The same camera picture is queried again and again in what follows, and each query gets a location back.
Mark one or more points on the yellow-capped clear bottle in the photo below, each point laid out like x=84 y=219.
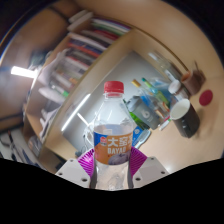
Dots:
x=145 y=91

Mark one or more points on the brown mug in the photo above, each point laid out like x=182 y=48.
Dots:
x=194 y=81

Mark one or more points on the under-shelf light bar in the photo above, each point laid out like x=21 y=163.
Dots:
x=75 y=113

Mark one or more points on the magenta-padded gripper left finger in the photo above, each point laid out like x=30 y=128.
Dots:
x=87 y=161

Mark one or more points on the white-lidded jar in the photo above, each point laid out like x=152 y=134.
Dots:
x=175 y=88

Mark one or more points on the blue and white box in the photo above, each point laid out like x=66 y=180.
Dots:
x=136 y=135

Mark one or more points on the green-capped bottle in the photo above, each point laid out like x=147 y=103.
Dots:
x=155 y=90

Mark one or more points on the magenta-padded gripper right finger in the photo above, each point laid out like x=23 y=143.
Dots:
x=137 y=161

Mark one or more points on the clear red-capped water bottle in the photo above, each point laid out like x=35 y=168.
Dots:
x=113 y=146

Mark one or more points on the flat round red coaster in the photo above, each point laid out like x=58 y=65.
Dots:
x=205 y=97

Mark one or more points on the black mug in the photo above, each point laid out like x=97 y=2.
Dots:
x=186 y=121

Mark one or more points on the hairbrush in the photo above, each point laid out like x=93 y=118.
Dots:
x=143 y=138

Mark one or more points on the wooden shelf unit with books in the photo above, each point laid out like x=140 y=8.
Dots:
x=83 y=56

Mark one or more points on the tall green bottle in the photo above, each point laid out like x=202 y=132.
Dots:
x=138 y=121

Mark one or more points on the ceiling tube light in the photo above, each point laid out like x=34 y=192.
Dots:
x=23 y=71

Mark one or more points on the tall clear glass bottle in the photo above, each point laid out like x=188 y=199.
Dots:
x=164 y=65

